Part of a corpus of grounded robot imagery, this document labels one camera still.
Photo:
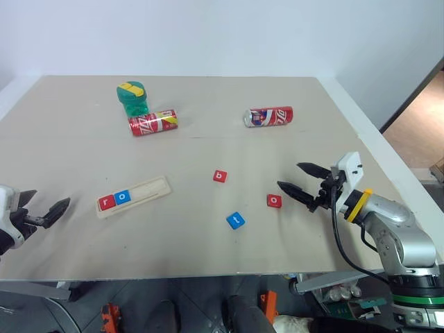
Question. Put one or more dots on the blue tile letter t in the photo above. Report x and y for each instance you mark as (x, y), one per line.
(236, 220)

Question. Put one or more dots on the green and white box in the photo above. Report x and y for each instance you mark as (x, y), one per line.
(367, 307)

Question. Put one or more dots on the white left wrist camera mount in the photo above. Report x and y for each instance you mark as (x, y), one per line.
(8, 199)

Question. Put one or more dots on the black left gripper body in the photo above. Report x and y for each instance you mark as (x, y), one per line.
(21, 222)

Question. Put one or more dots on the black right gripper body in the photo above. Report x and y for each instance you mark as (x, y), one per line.
(331, 190)

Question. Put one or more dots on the red tile letter o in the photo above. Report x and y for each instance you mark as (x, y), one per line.
(274, 200)

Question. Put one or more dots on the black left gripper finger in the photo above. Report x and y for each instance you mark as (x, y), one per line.
(27, 198)
(57, 209)

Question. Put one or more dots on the yellow right wrist band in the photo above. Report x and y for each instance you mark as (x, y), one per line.
(359, 204)

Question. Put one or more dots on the white crumpled cloth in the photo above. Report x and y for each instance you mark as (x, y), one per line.
(289, 324)

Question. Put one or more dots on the grey metal table bracket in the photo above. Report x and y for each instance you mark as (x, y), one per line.
(326, 280)
(34, 289)

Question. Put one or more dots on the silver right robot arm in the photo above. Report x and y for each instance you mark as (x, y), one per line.
(399, 229)

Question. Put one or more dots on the red tile letter r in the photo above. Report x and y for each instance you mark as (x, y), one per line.
(106, 203)

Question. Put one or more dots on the red can with yellow stripe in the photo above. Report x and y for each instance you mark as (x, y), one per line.
(152, 124)

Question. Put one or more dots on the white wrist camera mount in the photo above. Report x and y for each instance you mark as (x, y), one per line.
(8, 199)
(351, 170)

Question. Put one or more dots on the red tile letter b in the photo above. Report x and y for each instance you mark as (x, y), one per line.
(220, 176)

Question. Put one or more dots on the blue tile letter o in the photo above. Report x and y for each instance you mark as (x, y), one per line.
(123, 197)

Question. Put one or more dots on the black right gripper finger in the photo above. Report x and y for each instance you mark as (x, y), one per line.
(296, 192)
(314, 170)

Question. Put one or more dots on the pale wooden letter tray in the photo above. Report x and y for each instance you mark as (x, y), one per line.
(152, 189)

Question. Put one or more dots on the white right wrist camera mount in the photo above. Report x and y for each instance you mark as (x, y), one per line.
(351, 170)

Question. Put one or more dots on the orange and black tool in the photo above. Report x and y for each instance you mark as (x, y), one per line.
(110, 317)
(268, 303)

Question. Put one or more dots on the red can with blue emblem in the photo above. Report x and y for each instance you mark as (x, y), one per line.
(268, 117)

